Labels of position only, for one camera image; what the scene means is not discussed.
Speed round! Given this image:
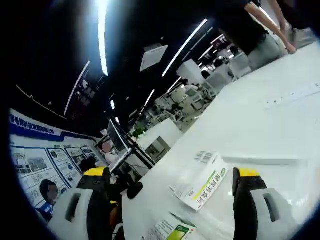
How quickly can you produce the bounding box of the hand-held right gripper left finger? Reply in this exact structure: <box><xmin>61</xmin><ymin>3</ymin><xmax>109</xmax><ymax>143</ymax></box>
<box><xmin>46</xmin><ymin>166</ymin><xmax>113</xmax><ymax>240</ymax></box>

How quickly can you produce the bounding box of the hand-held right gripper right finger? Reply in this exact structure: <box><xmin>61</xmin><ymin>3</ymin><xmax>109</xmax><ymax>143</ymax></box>
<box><xmin>231</xmin><ymin>166</ymin><xmax>306</xmax><ymax>240</ymax></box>

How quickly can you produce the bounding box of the white green-striped medicine box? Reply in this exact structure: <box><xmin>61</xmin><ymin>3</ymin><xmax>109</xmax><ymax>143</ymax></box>
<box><xmin>169</xmin><ymin>150</ymin><xmax>230</xmax><ymax>211</ymax></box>

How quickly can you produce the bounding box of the white medicine box green panel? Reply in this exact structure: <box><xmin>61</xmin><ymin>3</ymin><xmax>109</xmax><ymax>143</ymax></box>
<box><xmin>141</xmin><ymin>219</ymin><xmax>198</xmax><ymax>240</ymax></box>

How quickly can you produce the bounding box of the open laptop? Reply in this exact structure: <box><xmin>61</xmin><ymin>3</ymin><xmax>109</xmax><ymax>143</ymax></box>
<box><xmin>107</xmin><ymin>119</ymin><xmax>133</xmax><ymax>171</ymax></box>

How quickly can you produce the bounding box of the white table socket panel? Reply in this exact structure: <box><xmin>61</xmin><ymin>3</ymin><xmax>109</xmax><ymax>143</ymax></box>
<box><xmin>263</xmin><ymin>83</ymin><xmax>320</xmax><ymax>110</ymax></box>

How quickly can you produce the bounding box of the white ceiling air conditioner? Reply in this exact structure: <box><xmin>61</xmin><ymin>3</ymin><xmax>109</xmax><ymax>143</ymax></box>
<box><xmin>139</xmin><ymin>44</ymin><xmax>169</xmax><ymax>73</ymax></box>

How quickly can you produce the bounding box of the group of white office chairs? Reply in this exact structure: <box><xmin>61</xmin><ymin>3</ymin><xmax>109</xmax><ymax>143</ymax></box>
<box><xmin>154</xmin><ymin>56</ymin><xmax>253</xmax><ymax>126</ymax></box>

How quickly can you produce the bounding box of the straight ceiling light strip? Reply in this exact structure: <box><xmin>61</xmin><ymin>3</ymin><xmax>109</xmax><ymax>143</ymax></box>
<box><xmin>161</xmin><ymin>18</ymin><xmax>208</xmax><ymax>78</ymax></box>

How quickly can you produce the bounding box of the curved ceiling light strip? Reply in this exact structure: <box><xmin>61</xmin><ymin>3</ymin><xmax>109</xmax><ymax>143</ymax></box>
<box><xmin>96</xmin><ymin>0</ymin><xmax>111</xmax><ymax>77</ymax></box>

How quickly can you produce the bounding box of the blue bordered wall poster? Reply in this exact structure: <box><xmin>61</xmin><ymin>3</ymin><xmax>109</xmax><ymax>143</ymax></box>
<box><xmin>9</xmin><ymin>108</ymin><xmax>106</xmax><ymax>213</ymax></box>

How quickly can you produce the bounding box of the dark wall screen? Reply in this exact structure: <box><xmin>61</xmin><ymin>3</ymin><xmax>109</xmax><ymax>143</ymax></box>
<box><xmin>72</xmin><ymin>72</ymin><xmax>108</xmax><ymax>111</ymax></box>

